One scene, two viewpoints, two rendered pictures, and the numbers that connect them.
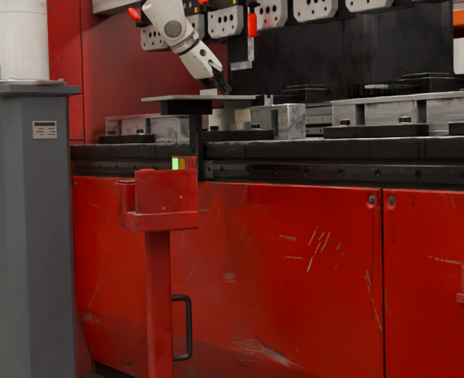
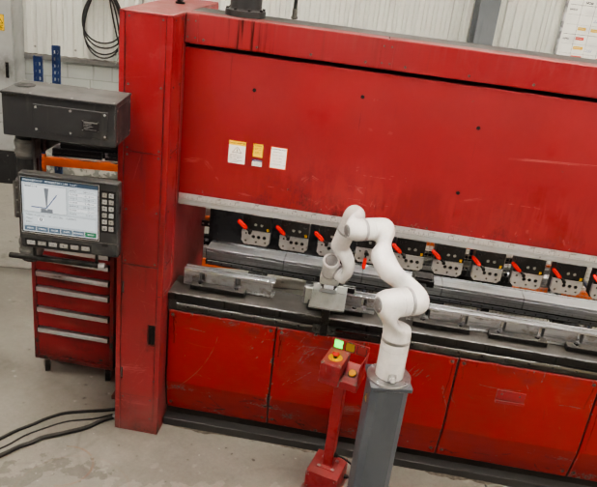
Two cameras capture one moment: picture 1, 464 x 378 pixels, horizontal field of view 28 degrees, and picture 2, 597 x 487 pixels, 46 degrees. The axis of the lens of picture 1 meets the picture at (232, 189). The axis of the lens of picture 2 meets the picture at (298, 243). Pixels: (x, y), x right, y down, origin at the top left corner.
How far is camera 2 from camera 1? 334 cm
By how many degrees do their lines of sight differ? 53
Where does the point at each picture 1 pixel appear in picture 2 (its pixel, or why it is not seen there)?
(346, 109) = not seen: hidden behind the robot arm
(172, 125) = (265, 287)
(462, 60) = not seen: hidden behind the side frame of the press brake
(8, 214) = (394, 438)
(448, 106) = (480, 321)
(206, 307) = (316, 390)
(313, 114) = not seen: hidden behind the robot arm
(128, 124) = (213, 277)
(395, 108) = (449, 315)
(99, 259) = (201, 358)
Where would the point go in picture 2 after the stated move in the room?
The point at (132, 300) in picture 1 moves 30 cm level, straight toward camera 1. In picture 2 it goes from (239, 383) to (282, 406)
